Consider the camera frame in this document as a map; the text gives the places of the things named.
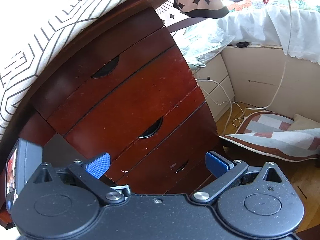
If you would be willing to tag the patchwork floor cushion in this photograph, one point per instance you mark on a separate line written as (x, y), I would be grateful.
(278, 136)

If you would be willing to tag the white bedside cabinet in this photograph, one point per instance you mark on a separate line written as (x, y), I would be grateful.
(216, 86)

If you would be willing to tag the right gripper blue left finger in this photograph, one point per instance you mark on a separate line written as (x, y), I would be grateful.
(87, 174)

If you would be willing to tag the grey device with screen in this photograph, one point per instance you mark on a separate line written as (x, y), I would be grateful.
(23, 160)

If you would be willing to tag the pink black diamond pillow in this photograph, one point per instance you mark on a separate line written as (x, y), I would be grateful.
(201, 8)

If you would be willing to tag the red-brown wooden drawer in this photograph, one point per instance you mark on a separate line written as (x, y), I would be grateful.
(164, 88)

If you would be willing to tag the white bed sheet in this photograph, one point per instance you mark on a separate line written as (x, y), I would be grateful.
(292, 25)

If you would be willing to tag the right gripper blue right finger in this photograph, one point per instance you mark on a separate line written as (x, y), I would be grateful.
(227, 173)

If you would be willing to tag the white geometric pattern cloth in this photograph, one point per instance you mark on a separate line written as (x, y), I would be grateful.
(33, 32)

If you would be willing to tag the red-brown wooden dresser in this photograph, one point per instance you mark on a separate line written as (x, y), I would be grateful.
(107, 76)

